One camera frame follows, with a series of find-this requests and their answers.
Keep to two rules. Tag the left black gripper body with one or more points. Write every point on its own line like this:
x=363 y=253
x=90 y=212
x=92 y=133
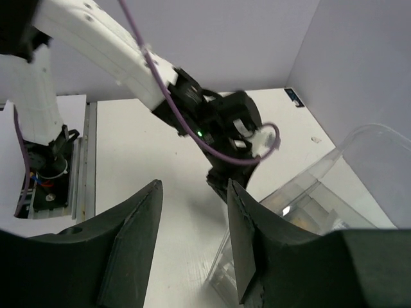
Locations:
x=226 y=124

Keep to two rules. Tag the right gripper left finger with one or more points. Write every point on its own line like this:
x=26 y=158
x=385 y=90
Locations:
x=102 y=262

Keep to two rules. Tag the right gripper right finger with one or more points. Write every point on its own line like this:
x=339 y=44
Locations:
x=278 y=264

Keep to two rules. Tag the clear plastic organizer box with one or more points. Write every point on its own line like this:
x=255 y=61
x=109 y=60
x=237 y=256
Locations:
x=363 y=183

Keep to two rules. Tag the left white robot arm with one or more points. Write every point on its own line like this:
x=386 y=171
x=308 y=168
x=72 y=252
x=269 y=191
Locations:
x=27 y=29

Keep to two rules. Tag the left blue table label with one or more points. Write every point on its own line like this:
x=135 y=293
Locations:
x=294 y=97

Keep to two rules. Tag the small white scrap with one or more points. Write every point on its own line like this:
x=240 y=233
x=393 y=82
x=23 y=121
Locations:
x=316 y=140

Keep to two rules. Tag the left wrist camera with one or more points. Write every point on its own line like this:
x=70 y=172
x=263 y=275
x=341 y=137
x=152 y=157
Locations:
x=264 y=141

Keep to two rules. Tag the aluminium front rail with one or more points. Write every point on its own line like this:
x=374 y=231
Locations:
x=81 y=204

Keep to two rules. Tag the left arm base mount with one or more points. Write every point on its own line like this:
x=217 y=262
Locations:
x=48 y=183

